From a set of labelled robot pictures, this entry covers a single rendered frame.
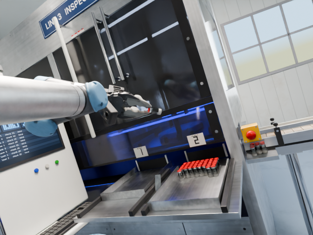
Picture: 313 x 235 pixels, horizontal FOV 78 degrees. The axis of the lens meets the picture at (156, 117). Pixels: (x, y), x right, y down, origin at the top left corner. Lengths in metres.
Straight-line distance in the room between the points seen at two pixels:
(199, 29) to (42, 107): 0.78
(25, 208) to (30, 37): 1.10
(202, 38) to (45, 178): 1.11
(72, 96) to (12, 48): 1.45
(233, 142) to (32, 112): 0.83
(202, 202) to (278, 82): 3.52
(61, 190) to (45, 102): 1.01
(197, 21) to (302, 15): 3.49
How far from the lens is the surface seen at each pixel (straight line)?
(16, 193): 1.25
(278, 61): 4.06
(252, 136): 0.94
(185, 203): 0.71
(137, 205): 0.82
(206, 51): 0.97
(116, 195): 1.01
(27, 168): 1.27
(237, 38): 3.93
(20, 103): 0.35
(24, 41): 1.76
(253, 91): 3.89
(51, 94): 0.40
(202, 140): 1.00
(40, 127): 0.58
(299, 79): 4.19
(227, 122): 0.96
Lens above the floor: 1.23
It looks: 2 degrees down
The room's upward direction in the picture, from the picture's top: 18 degrees counter-clockwise
